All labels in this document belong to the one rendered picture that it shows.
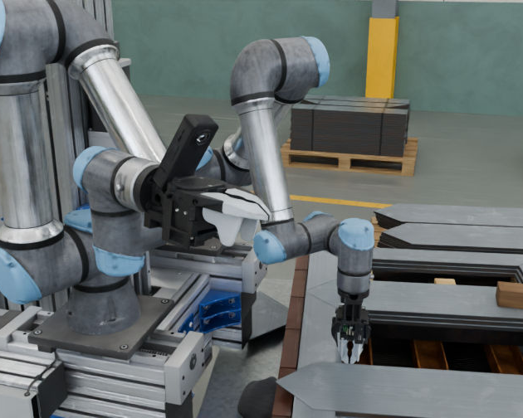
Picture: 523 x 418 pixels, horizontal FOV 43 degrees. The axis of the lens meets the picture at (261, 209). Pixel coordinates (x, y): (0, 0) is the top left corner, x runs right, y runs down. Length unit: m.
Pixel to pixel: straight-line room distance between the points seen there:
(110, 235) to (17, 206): 0.26
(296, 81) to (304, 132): 4.45
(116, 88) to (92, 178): 0.22
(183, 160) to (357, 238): 0.62
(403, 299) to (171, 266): 0.65
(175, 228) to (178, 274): 0.94
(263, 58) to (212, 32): 7.55
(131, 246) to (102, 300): 0.35
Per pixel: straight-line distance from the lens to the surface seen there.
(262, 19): 8.76
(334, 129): 5.89
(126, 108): 1.15
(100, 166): 0.98
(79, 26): 1.20
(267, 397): 1.73
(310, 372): 1.57
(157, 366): 1.37
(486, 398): 1.57
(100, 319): 1.37
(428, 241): 2.30
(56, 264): 1.26
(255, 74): 1.43
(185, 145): 0.85
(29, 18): 1.16
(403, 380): 1.58
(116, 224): 1.00
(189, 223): 0.84
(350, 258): 1.43
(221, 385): 1.82
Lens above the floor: 1.73
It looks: 20 degrees down
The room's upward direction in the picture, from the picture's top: straight up
